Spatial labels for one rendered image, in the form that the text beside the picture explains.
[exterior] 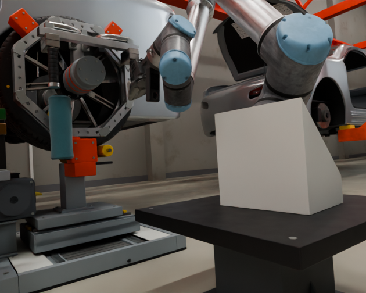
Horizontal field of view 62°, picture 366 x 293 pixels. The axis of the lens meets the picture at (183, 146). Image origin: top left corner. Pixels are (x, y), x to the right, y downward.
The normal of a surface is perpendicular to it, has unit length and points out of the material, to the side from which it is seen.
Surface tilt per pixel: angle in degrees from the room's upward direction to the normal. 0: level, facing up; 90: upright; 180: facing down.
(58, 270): 90
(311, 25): 60
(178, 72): 141
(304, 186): 90
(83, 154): 90
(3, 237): 90
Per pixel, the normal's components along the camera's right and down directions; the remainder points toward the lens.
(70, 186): 0.60, -0.06
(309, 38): 0.00, -0.52
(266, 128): -0.75, 0.03
